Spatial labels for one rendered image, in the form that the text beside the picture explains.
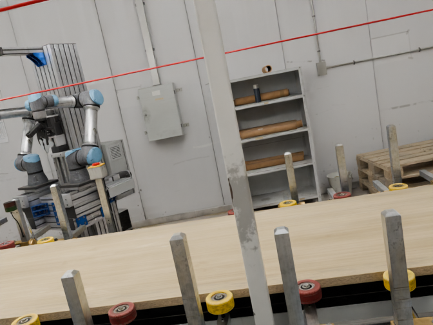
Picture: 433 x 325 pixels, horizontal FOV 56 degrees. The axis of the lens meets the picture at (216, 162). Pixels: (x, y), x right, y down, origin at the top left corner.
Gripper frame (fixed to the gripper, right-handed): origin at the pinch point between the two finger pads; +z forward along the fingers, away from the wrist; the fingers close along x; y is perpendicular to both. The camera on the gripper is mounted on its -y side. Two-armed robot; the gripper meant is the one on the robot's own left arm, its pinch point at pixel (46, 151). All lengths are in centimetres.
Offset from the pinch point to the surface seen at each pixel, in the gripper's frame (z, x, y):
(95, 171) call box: 12, -55, -14
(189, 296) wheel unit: 31, -159, -84
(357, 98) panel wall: 25, -112, 340
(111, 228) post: 45, -54, -12
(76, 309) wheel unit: 31, -132, -96
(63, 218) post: 35, -31, -23
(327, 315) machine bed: 54, -181, -50
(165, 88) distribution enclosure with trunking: -28, 63, 212
